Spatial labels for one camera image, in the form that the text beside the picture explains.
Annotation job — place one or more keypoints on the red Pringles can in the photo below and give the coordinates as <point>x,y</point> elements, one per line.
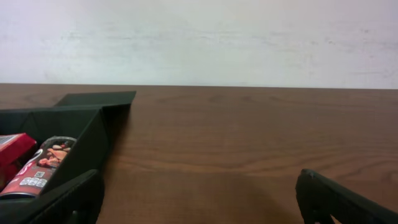
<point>33,177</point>

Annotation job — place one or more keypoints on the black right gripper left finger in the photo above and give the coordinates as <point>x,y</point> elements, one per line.
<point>77,201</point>

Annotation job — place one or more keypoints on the red wafer snack box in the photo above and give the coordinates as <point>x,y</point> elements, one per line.
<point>16,150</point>

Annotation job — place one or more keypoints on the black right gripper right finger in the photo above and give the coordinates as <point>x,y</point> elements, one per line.
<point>322,200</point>

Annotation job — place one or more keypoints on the black open gift box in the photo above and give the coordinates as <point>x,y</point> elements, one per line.
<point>93,119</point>

